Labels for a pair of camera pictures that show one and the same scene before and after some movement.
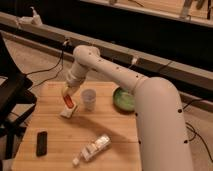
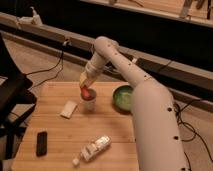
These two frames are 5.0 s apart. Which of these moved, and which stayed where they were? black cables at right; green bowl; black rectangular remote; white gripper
Moved: white gripper
Stayed: black cables at right; green bowl; black rectangular remote
